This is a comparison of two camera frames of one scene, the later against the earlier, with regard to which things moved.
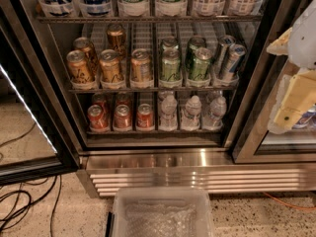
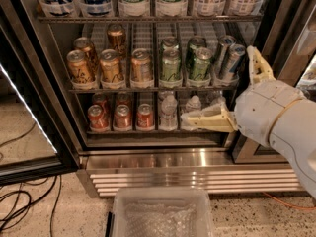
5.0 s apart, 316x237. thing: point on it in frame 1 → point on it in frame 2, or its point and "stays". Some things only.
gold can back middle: (117, 37) stays
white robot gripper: (303, 43) → (263, 111)
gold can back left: (85, 44) stays
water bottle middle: (191, 117) stays
